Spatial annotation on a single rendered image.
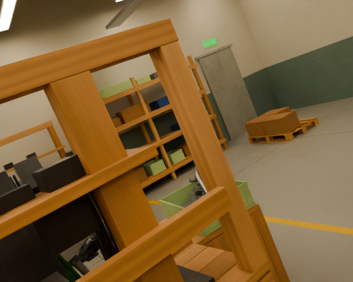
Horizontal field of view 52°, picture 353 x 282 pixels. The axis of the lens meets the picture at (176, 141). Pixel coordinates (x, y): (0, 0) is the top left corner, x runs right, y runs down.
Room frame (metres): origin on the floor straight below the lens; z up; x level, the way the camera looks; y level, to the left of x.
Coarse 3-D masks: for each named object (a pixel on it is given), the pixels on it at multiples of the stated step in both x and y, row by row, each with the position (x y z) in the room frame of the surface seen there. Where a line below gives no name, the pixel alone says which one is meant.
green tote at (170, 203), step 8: (192, 184) 2.78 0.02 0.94; (240, 184) 2.25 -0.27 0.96; (176, 192) 2.72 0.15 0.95; (184, 192) 2.74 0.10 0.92; (240, 192) 2.24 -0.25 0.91; (248, 192) 2.26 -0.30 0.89; (160, 200) 2.65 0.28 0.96; (168, 200) 2.69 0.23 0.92; (176, 200) 2.71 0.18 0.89; (184, 200) 2.73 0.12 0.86; (248, 200) 2.25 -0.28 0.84; (168, 208) 2.55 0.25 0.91; (176, 208) 2.37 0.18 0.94; (248, 208) 2.24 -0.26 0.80; (168, 216) 2.62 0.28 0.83; (216, 224) 2.15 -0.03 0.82; (200, 232) 2.14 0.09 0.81; (208, 232) 2.12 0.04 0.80
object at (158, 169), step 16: (192, 64) 7.90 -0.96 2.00; (128, 80) 7.18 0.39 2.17; (144, 80) 7.34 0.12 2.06; (112, 96) 6.94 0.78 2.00; (128, 96) 7.55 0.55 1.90; (128, 112) 7.11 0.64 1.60; (144, 112) 7.22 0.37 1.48; (160, 112) 7.28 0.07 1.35; (144, 128) 7.57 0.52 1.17; (176, 128) 7.65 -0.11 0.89; (160, 144) 7.14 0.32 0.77; (224, 144) 7.89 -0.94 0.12; (160, 160) 7.18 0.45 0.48; (176, 160) 7.34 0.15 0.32; (192, 160) 7.40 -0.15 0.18; (144, 176) 6.98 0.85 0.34; (160, 176) 7.01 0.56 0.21
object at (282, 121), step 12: (288, 108) 7.27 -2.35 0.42; (252, 120) 7.46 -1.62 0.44; (264, 120) 6.90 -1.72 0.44; (276, 120) 6.56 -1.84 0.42; (288, 120) 6.50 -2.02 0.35; (300, 120) 7.01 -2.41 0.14; (312, 120) 6.70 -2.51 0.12; (252, 132) 7.33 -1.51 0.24; (264, 132) 6.98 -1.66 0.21; (276, 132) 6.66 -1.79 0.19; (288, 132) 6.45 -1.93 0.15; (300, 132) 6.61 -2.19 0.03
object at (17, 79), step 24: (168, 24) 1.41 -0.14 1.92; (72, 48) 1.20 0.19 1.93; (96, 48) 1.25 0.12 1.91; (120, 48) 1.29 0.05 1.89; (144, 48) 1.34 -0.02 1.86; (0, 72) 1.08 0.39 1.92; (24, 72) 1.11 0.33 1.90; (48, 72) 1.15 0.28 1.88; (72, 72) 1.19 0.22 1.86; (0, 96) 1.07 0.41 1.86
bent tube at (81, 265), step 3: (72, 255) 1.37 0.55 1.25; (75, 255) 1.37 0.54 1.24; (69, 258) 1.36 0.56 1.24; (72, 258) 1.37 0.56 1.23; (69, 261) 1.36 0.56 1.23; (69, 264) 1.37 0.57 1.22; (72, 264) 1.37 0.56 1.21; (78, 264) 1.36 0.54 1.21; (81, 264) 1.36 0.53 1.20; (78, 267) 1.35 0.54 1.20; (81, 267) 1.35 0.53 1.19; (84, 267) 1.35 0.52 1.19; (87, 267) 1.35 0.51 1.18; (78, 270) 1.35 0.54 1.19; (81, 270) 1.34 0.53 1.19; (84, 270) 1.34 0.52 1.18; (87, 270) 1.34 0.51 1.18; (90, 270) 1.35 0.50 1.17; (81, 273) 1.34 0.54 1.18; (84, 273) 1.33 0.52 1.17
